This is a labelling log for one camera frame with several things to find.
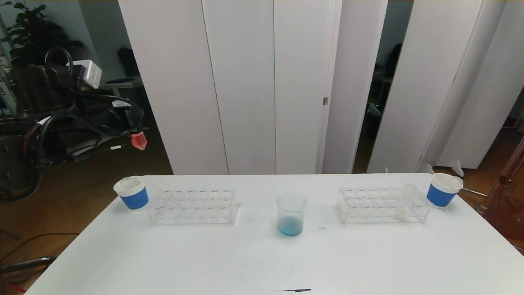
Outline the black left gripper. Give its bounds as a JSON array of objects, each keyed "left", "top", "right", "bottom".
[{"left": 99, "top": 100, "right": 149, "bottom": 136}]

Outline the clear acrylic test tube rack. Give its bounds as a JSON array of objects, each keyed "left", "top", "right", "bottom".
[
  {"left": 147, "top": 188, "right": 241, "bottom": 225},
  {"left": 337, "top": 187, "right": 432, "bottom": 225}
]

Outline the clear plastic beaker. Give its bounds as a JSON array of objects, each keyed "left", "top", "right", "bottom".
[{"left": 276, "top": 191, "right": 307, "bottom": 237}]

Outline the test tube with pale yellow pigment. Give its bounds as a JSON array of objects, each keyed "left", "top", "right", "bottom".
[{"left": 396, "top": 184, "right": 418, "bottom": 220}]

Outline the black backpack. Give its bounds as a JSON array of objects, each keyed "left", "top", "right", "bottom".
[{"left": 117, "top": 46, "right": 141, "bottom": 78}]

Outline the blue and white paper cup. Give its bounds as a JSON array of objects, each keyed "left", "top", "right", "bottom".
[
  {"left": 426, "top": 173, "right": 464, "bottom": 208},
  {"left": 113, "top": 175, "right": 149, "bottom": 211}
]

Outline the white robot column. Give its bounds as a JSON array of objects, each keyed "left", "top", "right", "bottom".
[{"left": 0, "top": 49, "right": 19, "bottom": 119}]

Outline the dark green potted plant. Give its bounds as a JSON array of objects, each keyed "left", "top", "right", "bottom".
[{"left": 2, "top": 0, "right": 84, "bottom": 68}]

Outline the grey metal chair leg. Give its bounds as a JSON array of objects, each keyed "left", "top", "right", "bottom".
[{"left": 0, "top": 256, "right": 58, "bottom": 274}]

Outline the brown metal stand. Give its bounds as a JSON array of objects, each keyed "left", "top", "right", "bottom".
[{"left": 475, "top": 135, "right": 524, "bottom": 246}]

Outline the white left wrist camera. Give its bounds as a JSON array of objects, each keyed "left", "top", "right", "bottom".
[{"left": 67, "top": 60, "right": 102, "bottom": 90}]

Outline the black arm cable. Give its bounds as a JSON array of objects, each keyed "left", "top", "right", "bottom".
[{"left": 23, "top": 46, "right": 145, "bottom": 164}]

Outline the black floor cable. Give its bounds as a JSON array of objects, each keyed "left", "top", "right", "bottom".
[{"left": 0, "top": 233, "right": 80, "bottom": 263}]

